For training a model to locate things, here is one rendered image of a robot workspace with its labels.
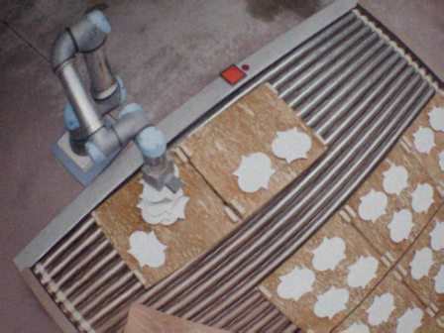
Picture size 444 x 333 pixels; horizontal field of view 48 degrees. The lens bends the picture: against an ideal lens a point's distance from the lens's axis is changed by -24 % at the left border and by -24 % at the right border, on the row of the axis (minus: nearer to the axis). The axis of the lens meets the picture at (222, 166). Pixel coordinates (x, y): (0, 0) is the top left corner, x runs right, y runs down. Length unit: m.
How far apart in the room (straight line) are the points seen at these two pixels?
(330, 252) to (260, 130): 0.53
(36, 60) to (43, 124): 0.56
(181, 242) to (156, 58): 1.68
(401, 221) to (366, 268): 0.24
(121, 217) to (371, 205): 0.90
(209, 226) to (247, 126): 0.39
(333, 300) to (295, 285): 0.17
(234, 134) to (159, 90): 1.26
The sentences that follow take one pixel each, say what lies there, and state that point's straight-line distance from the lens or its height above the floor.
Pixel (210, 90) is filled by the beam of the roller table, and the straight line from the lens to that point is 2.38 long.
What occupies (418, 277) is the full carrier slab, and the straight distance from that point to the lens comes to 2.20.
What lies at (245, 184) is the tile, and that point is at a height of 0.95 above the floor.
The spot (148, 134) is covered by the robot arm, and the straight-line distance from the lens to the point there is 1.79.
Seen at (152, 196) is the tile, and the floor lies 1.07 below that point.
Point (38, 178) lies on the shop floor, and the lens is 3.40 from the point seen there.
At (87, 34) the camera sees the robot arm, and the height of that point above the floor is 1.52.
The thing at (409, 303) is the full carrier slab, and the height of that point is 0.94.
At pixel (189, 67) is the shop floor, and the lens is 3.54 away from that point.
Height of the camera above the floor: 2.96
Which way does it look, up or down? 66 degrees down
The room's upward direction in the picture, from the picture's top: 1 degrees counter-clockwise
